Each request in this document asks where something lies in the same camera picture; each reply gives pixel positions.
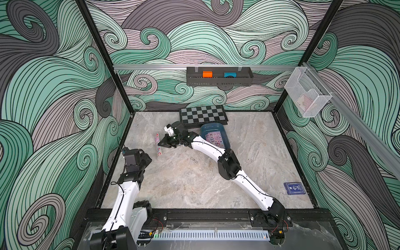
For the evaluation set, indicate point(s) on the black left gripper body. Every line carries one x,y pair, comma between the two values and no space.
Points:
144,160

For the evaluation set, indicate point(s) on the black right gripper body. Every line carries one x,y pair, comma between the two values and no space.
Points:
179,138

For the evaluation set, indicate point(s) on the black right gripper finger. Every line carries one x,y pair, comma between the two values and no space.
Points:
174,144
164,144

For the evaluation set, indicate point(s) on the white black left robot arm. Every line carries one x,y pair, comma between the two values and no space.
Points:
124,224

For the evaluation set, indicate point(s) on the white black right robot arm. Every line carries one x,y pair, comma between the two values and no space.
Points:
228,167

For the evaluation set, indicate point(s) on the teal plastic storage box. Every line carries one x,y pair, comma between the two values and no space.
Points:
213,127

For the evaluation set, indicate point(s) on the black grey chessboard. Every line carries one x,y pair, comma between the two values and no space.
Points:
195,117

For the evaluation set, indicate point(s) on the orange block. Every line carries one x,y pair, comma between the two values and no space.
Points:
207,74

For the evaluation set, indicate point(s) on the teal block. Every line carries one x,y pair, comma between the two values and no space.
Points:
230,75

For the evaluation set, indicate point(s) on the blue card pack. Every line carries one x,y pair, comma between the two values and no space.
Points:
294,188

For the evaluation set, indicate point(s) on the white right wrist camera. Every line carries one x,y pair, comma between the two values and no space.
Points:
169,130

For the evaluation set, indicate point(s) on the black wall shelf tray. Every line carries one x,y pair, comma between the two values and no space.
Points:
194,77

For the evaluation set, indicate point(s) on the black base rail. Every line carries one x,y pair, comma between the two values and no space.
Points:
162,218

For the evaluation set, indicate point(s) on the white slotted cable duct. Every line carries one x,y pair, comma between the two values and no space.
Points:
207,235

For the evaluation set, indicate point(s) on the aluminium rail back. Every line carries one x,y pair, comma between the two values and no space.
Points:
119,67

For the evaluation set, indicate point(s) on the aluminium rail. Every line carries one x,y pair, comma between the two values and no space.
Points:
388,157
119,67

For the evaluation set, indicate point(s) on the clear acrylic wall holder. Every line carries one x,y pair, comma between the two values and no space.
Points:
307,91

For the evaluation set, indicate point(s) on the aluminium rail right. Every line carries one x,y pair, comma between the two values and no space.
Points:
388,157

